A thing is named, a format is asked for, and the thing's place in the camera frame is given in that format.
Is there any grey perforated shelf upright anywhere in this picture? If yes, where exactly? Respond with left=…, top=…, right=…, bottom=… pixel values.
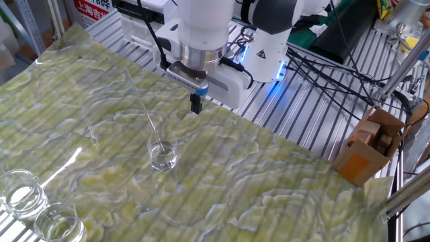
left=13, top=0, right=46, bottom=56

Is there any crumpled white paper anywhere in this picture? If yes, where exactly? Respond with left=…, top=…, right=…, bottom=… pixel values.
left=308, top=23, right=329, bottom=37

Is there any black usb cable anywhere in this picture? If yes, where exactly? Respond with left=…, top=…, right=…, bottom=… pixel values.
left=136, top=0, right=171, bottom=71
left=220, top=56, right=253, bottom=89

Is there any large glass beaker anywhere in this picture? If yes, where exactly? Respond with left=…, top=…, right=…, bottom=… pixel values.
left=0, top=169, right=48, bottom=221
left=33, top=202, right=87, bottom=242

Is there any black table cable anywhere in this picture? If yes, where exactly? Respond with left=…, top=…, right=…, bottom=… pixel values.
left=287, top=46, right=390, bottom=83
left=288, top=58, right=363, bottom=121

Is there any dark green cutting mat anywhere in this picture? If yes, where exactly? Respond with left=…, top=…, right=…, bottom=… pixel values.
left=287, top=0, right=357, bottom=51

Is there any wooden block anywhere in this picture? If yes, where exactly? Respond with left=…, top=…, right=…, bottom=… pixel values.
left=349, top=130, right=372, bottom=146
left=356, top=120, right=382, bottom=138
left=376, top=134, right=393, bottom=151

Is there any thick black cable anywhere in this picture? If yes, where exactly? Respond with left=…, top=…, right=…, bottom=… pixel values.
left=391, top=89, right=415, bottom=142

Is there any brown cardboard box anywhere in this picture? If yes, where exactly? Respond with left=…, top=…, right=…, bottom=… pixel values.
left=332, top=106, right=406, bottom=188

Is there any aluminium pole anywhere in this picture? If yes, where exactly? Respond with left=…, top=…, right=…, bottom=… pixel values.
left=386, top=171, right=430, bottom=219
left=376, top=35, right=430, bottom=102

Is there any clear glass stirring rod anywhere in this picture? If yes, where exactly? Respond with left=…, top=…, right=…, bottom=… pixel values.
left=122, top=68, right=167, bottom=155

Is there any black foam roll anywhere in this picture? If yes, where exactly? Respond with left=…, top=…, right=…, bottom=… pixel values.
left=308, top=0, right=379, bottom=65

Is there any green marble pattern mat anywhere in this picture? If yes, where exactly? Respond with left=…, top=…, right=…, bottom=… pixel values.
left=0, top=22, right=394, bottom=242

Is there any red white sign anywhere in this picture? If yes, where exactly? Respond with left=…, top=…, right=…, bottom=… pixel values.
left=72, top=0, right=112, bottom=30

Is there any yellow cap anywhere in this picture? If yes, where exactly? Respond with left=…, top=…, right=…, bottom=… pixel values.
left=401, top=36, right=420, bottom=53

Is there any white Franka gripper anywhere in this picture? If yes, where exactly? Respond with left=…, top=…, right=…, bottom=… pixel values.
left=189, top=63, right=253, bottom=115

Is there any grey wrist device blue cap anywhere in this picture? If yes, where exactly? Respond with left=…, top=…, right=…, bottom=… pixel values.
left=165, top=60, right=210, bottom=97

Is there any yellow green snack bag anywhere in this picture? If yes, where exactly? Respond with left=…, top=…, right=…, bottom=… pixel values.
left=376, top=0, right=394, bottom=20

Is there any small glass beaker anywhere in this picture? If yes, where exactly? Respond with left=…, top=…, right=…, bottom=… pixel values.
left=146, top=130, right=178, bottom=173

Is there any thin metal pole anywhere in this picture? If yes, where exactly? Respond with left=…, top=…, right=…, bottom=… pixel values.
left=45, top=0, right=67, bottom=43

